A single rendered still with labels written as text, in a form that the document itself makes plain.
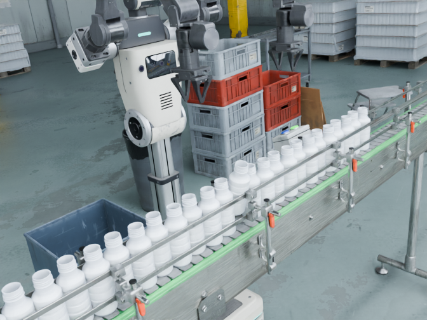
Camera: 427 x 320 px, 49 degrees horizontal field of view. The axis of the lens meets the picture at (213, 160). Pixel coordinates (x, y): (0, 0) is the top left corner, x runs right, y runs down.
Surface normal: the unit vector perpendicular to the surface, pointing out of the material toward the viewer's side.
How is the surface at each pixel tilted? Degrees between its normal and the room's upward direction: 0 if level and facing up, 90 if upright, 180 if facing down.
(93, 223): 90
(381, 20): 90
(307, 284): 0
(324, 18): 90
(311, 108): 102
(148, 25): 90
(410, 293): 0
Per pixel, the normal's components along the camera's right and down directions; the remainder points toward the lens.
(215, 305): 0.70, 0.21
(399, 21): -0.67, 0.33
